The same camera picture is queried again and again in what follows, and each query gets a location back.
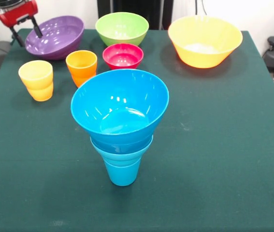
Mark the large blue bowl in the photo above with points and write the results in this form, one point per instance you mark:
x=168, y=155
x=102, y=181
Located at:
x=119, y=104

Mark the orange cup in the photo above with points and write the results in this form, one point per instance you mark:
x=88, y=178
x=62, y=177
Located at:
x=81, y=67

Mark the dark green tablecloth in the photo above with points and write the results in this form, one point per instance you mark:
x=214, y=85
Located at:
x=199, y=181

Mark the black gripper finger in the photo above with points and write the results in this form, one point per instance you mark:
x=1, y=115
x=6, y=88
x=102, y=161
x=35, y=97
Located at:
x=37, y=27
x=18, y=38

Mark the large yellow bowl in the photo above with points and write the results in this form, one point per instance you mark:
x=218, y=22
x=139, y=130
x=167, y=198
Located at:
x=204, y=41

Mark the pink red bowl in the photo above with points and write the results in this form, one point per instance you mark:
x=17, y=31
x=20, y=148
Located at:
x=123, y=58

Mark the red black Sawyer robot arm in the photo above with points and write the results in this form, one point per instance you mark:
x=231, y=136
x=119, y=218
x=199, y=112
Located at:
x=8, y=3

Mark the shallow blue bowl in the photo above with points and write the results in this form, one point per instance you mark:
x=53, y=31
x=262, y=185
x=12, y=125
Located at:
x=124, y=148

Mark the purple bowl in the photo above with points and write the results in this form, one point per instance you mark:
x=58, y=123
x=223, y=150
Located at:
x=54, y=41

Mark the small ribbed teal bowl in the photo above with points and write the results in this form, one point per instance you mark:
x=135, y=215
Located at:
x=122, y=159

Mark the blue cup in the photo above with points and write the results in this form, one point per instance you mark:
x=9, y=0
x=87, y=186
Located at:
x=123, y=175

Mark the green bowl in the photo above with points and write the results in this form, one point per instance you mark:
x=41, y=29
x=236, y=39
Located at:
x=122, y=31

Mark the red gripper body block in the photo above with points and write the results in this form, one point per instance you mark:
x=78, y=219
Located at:
x=16, y=15

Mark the yellow cup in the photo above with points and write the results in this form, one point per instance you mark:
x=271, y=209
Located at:
x=38, y=84

